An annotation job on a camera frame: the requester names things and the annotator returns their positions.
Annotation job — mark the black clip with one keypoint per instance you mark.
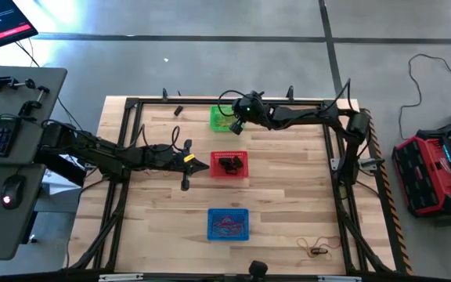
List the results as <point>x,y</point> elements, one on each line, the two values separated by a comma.
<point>178,110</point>

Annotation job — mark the silver metal bracket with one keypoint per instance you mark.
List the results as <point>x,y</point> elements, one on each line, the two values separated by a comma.
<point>120,277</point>
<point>339,279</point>

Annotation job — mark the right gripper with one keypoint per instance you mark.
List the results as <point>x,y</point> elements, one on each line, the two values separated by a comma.
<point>268,115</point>

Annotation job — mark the black rubber band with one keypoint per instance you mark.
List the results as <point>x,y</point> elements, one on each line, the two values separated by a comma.
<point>230,170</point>
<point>319,251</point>
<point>238,162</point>
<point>224,161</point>

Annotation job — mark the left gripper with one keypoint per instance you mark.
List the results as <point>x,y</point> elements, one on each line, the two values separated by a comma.
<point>180,162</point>

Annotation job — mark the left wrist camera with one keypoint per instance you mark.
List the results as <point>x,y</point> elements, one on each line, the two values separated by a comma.
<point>159,154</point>

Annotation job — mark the blue plastic basket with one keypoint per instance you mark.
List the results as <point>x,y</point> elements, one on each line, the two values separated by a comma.
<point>213,213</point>

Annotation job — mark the red plastic basket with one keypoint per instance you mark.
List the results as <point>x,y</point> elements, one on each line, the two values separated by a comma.
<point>214,172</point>

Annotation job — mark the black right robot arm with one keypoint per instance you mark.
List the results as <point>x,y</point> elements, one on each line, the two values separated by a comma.
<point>307,113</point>

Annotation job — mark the black desk clamp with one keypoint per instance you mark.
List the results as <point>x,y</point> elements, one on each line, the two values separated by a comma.
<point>29,106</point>
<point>4,83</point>

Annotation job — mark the black round object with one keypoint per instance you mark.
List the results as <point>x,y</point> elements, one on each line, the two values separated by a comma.
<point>258,270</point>

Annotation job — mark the green plastic basket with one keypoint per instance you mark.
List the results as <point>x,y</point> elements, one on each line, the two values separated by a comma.
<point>215,110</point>

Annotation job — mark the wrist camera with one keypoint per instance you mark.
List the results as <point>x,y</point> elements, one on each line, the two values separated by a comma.
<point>159,154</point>
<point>247,105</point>

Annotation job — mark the yellow rubber band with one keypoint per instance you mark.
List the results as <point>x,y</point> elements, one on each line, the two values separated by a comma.
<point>166,173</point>
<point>304,246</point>
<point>222,123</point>

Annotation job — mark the black yellow hazard strip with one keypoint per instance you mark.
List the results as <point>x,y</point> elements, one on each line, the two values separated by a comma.
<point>390,203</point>

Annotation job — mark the black computer mouse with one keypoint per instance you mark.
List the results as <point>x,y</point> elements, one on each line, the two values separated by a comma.
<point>14,192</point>

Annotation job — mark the red black equipment case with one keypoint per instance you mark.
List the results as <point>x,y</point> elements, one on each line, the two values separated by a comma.
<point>425,176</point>

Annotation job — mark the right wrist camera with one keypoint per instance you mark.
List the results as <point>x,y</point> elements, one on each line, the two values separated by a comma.
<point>247,105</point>

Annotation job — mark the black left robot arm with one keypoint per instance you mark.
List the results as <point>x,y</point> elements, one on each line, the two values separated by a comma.
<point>92,150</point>

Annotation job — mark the black aluminium table frame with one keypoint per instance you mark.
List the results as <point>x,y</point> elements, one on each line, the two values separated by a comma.
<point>194,101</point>

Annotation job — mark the black angled base block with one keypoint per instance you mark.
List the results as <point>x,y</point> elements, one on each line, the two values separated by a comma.
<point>67,172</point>

